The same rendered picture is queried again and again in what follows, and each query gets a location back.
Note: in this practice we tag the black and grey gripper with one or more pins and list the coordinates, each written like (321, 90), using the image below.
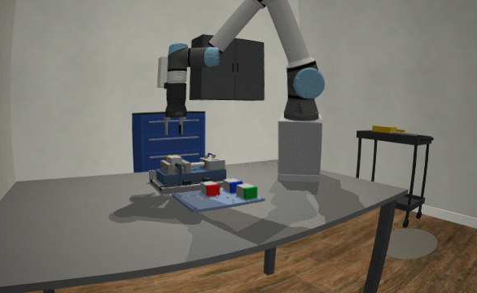
(176, 97)

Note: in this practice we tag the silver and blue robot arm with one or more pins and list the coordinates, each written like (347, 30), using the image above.
(308, 81)

